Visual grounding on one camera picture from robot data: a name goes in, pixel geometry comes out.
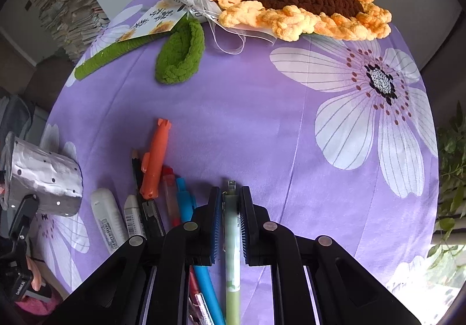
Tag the pink cloth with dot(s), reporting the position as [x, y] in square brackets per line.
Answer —
[34, 305]

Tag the white grey labelled eraser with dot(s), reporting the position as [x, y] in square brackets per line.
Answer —
[134, 217]

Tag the light green pen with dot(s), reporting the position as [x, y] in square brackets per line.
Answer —
[233, 292]

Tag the brown door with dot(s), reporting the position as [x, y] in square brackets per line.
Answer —
[14, 63]

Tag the silver dotted pen holder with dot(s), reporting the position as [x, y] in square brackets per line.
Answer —
[47, 175]

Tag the orange fish-shaped pen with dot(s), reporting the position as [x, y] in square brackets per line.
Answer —
[154, 161]

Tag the purple floral tablecloth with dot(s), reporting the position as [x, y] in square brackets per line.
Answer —
[255, 121]

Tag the green crochet stem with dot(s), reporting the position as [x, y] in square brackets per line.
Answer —
[109, 57]

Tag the floral gift tag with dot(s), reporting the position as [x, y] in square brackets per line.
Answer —
[156, 21]

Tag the green crochet leaf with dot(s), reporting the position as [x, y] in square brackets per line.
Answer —
[180, 55]

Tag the green leafy plant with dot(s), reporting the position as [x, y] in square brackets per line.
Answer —
[449, 179]

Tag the person's left hand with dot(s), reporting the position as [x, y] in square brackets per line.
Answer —
[35, 274]

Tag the brown chair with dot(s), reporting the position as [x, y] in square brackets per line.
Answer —
[51, 83]

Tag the blue pen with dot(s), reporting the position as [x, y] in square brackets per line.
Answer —
[185, 201]

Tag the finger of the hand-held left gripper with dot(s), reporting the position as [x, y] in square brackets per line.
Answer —
[23, 214]

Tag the red clear pen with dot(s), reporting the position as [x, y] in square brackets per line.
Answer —
[169, 186]

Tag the black pen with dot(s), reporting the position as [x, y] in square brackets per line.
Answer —
[153, 217]

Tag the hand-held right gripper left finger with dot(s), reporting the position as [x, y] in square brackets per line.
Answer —
[215, 226]

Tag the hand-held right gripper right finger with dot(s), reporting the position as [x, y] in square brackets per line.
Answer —
[244, 226]

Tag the white rounded correction tape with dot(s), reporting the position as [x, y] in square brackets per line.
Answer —
[107, 219]

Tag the grey backpack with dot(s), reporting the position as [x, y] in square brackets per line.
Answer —
[18, 117]

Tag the stack of newspapers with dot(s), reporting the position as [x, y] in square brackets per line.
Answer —
[62, 1]

